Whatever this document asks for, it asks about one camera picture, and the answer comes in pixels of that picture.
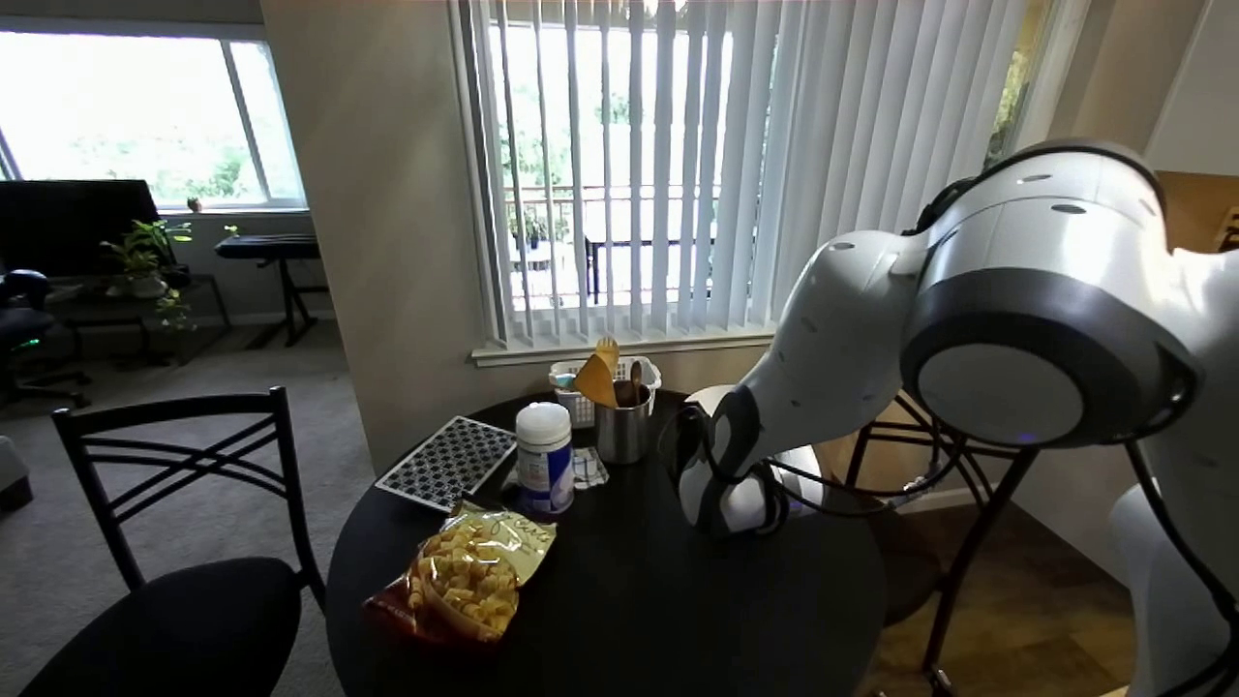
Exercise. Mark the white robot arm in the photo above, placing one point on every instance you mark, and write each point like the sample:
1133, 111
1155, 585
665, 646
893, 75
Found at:
1033, 307

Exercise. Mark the wooden spatula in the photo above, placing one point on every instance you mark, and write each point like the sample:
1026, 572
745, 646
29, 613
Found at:
599, 373

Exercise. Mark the metal utensil cup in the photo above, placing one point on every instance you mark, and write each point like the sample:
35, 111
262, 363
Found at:
621, 427

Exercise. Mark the white wipes canister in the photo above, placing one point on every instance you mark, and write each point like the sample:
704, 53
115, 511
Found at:
542, 457

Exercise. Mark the crumpled clear plastic wrap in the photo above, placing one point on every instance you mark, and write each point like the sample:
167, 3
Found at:
589, 471

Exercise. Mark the vertical window blinds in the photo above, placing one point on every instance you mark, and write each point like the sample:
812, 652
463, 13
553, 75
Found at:
660, 168

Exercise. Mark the checkered kitchen towel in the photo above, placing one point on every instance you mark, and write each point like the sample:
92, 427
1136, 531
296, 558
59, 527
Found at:
451, 462

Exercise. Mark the round black table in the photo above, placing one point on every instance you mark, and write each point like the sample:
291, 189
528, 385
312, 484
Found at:
631, 600

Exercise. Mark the bag of chips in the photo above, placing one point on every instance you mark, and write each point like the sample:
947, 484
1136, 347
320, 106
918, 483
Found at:
467, 580

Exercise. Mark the black keyboard stand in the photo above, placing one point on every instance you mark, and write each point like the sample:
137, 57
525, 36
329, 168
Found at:
279, 252

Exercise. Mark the black chair by window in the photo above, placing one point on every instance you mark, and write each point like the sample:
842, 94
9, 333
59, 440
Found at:
932, 502

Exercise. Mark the potted plant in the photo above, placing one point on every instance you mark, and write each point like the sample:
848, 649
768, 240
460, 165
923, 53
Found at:
150, 270

